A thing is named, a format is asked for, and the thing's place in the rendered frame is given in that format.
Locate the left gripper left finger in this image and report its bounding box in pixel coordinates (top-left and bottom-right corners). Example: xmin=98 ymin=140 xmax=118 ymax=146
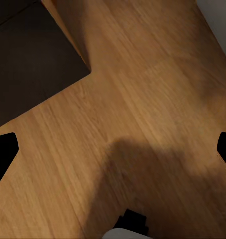
xmin=0 ymin=132 xmax=19 ymax=181

